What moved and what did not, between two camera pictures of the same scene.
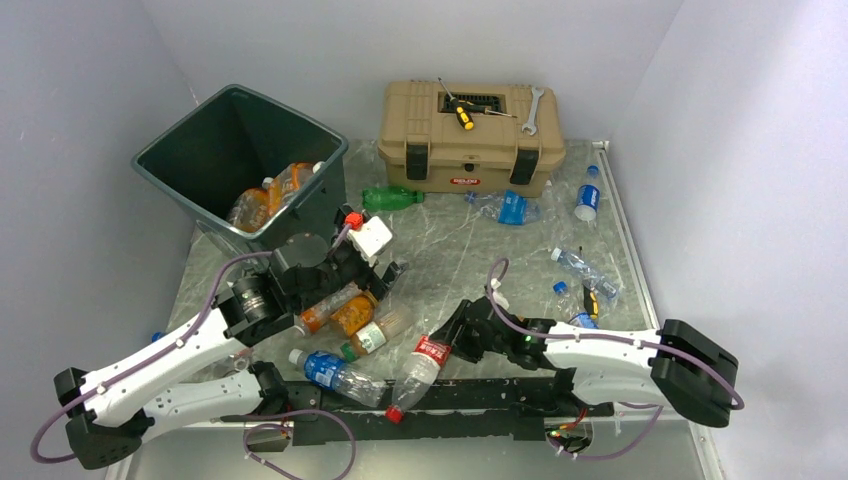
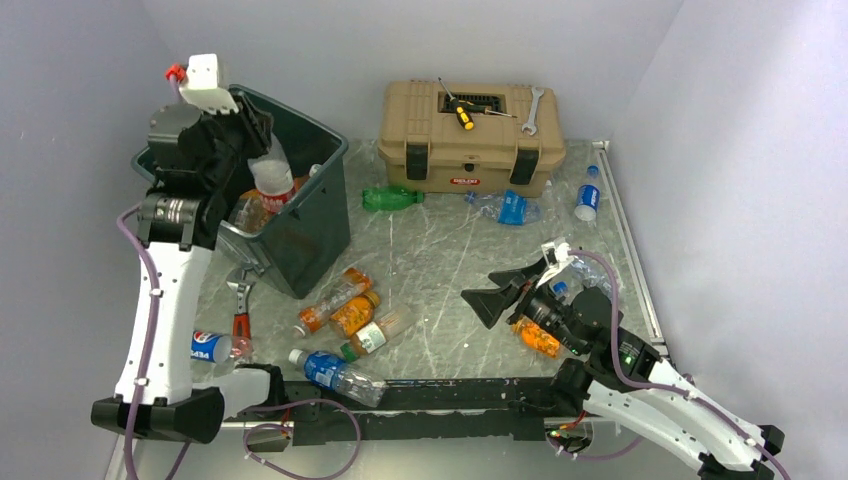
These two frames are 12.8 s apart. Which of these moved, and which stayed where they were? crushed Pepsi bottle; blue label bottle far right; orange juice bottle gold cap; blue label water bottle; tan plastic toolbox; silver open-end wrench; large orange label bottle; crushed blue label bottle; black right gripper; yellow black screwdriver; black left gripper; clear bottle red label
Moved: clear bottle red label; black right gripper; black left gripper; crushed Pepsi bottle
Stayed: large orange label bottle; tan plastic toolbox; silver open-end wrench; orange juice bottle gold cap; crushed blue label bottle; blue label bottle far right; yellow black screwdriver; blue label water bottle
